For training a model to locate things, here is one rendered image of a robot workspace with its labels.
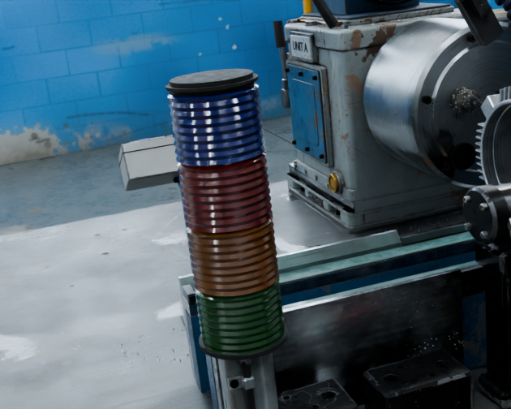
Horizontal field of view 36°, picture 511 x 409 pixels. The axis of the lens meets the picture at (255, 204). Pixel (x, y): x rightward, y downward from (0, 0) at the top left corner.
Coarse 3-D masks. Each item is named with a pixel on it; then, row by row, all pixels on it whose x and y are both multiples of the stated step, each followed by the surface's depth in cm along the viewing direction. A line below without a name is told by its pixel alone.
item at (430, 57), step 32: (416, 32) 122; (448, 32) 114; (384, 64) 123; (416, 64) 115; (448, 64) 113; (480, 64) 114; (384, 96) 121; (416, 96) 113; (448, 96) 114; (480, 96) 115; (384, 128) 124; (416, 128) 114; (448, 128) 115; (480, 128) 117; (416, 160) 120; (448, 160) 117; (480, 160) 118
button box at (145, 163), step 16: (128, 144) 101; (144, 144) 101; (160, 144) 102; (128, 160) 101; (144, 160) 101; (160, 160) 102; (128, 176) 100; (144, 176) 101; (160, 176) 102; (176, 176) 104
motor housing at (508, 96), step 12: (504, 96) 96; (504, 108) 98; (492, 120) 100; (504, 120) 100; (480, 132) 102; (492, 132) 101; (504, 132) 102; (480, 144) 102; (492, 144) 102; (504, 144) 103; (480, 156) 103; (492, 156) 103; (504, 156) 103; (492, 168) 103; (504, 168) 103; (492, 180) 103; (504, 180) 103
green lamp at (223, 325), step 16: (272, 288) 53; (208, 304) 53; (224, 304) 52; (240, 304) 52; (256, 304) 52; (272, 304) 53; (208, 320) 53; (224, 320) 52; (240, 320) 52; (256, 320) 53; (272, 320) 53; (208, 336) 54; (224, 336) 53; (240, 336) 53; (256, 336) 53; (272, 336) 54; (224, 352) 53; (240, 352) 53
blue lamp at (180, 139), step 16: (176, 96) 52; (208, 96) 48; (224, 96) 48; (240, 96) 49; (256, 96) 50; (176, 112) 49; (192, 112) 48; (208, 112) 48; (224, 112) 48; (240, 112) 49; (256, 112) 50; (176, 128) 50; (192, 128) 49; (208, 128) 49; (224, 128) 49; (240, 128) 49; (256, 128) 50; (176, 144) 51; (192, 144) 49; (208, 144) 49; (224, 144) 49; (240, 144) 49; (256, 144) 50; (176, 160) 51; (192, 160) 50; (208, 160) 49; (224, 160) 49; (240, 160) 49
